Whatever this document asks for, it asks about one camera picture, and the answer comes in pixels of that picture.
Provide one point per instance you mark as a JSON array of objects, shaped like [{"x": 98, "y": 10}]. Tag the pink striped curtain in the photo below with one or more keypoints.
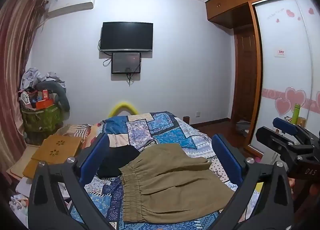
[{"x": 15, "y": 57}]

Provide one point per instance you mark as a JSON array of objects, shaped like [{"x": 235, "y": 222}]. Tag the black cloth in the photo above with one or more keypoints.
[{"x": 120, "y": 161}]

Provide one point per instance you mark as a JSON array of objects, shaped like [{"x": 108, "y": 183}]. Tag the brown wooden door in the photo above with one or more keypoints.
[{"x": 246, "y": 75}]

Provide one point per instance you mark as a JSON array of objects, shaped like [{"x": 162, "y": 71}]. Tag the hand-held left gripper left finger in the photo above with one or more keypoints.
[{"x": 92, "y": 161}]

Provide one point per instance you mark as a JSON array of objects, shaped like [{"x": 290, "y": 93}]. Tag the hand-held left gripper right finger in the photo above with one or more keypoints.
[{"x": 228, "y": 156}]

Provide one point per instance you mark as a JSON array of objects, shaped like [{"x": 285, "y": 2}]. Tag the olive green pants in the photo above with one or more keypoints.
[{"x": 170, "y": 185}]

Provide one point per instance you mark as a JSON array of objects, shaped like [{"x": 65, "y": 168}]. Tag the green bottle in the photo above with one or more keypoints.
[{"x": 295, "y": 114}]

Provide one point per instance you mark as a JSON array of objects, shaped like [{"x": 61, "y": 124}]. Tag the tan cardboard box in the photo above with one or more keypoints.
[{"x": 55, "y": 150}]

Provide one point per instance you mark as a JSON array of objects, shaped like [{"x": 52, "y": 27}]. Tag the red and white sticker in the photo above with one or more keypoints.
[{"x": 280, "y": 52}]

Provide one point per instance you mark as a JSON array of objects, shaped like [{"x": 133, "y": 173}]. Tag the orange box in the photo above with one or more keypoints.
[{"x": 45, "y": 104}]

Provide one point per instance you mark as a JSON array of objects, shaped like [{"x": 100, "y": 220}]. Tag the white air conditioner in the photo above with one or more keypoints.
[{"x": 71, "y": 3}]

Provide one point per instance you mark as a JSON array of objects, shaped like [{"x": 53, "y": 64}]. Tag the pile of grey clothes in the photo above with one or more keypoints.
[{"x": 37, "y": 76}]

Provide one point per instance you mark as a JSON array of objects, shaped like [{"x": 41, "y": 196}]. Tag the grey tube pillow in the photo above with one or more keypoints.
[{"x": 62, "y": 95}]

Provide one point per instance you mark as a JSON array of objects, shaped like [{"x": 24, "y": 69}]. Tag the grey cloth on floor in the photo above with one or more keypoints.
[{"x": 242, "y": 126}]

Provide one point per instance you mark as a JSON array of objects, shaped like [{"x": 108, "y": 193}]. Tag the beige striped pillow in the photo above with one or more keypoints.
[{"x": 73, "y": 131}]

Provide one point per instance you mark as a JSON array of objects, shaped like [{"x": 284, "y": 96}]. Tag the small black wall monitor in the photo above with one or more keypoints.
[{"x": 126, "y": 62}]

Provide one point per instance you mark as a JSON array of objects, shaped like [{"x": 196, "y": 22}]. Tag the pile of floor clutter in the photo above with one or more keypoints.
[{"x": 20, "y": 202}]

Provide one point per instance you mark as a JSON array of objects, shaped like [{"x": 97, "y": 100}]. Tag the white wall outlet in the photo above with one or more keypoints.
[{"x": 198, "y": 114}]

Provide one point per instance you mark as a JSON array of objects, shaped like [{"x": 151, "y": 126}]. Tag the wooden bed post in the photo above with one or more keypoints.
[{"x": 186, "y": 119}]

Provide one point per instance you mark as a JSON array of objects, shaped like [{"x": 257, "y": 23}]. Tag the blue patchwork quilt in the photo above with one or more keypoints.
[{"x": 170, "y": 130}]

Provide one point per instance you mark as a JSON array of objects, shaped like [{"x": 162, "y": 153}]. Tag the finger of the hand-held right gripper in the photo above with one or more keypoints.
[
  {"x": 272, "y": 140},
  {"x": 287, "y": 124}
]

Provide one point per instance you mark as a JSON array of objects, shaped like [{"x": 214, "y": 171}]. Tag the green fabric bag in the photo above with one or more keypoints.
[{"x": 41, "y": 122}]

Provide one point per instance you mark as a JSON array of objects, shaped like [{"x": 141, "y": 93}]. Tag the black wall television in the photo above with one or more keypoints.
[{"x": 126, "y": 36}]

